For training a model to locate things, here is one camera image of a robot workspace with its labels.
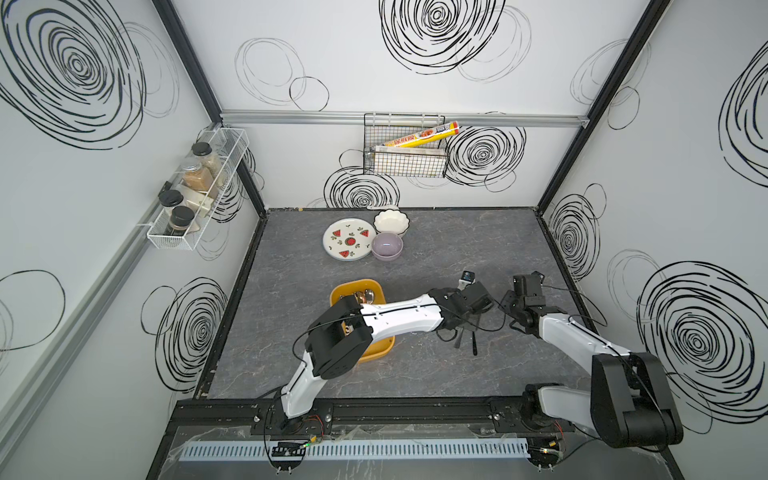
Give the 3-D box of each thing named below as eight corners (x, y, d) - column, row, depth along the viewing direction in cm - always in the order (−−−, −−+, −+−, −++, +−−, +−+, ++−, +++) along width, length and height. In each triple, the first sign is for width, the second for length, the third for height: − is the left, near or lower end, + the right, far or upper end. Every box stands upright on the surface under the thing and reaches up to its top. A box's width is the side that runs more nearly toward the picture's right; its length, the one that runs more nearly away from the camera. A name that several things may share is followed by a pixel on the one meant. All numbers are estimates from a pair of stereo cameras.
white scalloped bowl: (374, 234, 114) (374, 228, 112) (375, 215, 121) (374, 209, 119) (409, 234, 114) (409, 228, 112) (408, 215, 121) (408, 209, 119)
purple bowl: (371, 265, 105) (370, 255, 101) (372, 238, 113) (372, 228, 109) (403, 265, 105) (403, 255, 101) (402, 238, 113) (402, 228, 109)
